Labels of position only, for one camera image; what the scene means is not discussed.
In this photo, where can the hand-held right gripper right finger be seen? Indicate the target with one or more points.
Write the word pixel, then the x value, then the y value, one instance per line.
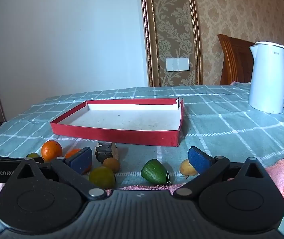
pixel 198 159

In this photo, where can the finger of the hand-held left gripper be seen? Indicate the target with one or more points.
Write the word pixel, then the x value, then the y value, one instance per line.
pixel 2 159

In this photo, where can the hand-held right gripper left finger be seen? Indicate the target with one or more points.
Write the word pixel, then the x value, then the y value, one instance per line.
pixel 82 159

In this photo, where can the orange mandarin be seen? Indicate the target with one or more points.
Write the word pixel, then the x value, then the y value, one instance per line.
pixel 51 150
pixel 72 152

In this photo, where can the brown longan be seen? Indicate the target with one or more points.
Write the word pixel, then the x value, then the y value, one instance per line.
pixel 111 164
pixel 186 168

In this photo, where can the green tomato with stalk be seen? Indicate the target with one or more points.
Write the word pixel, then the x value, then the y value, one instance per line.
pixel 33 155

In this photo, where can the green avocado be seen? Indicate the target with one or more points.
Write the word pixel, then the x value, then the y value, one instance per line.
pixel 155 171

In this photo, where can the red cardboard box tray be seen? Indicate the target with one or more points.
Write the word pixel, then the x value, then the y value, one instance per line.
pixel 132 119

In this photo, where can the pink cloth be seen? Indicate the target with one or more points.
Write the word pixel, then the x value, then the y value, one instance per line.
pixel 240 83

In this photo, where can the brown wooden headboard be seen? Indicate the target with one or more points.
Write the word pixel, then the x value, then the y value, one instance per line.
pixel 234 62

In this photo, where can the white electric kettle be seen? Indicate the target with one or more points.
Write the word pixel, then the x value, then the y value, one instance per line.
pixel 266 79

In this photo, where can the gold framed wallpaper panel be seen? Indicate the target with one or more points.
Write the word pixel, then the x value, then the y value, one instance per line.
pixel 171 29

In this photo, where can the white wall switch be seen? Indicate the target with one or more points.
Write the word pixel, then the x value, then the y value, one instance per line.
pixel 177 64

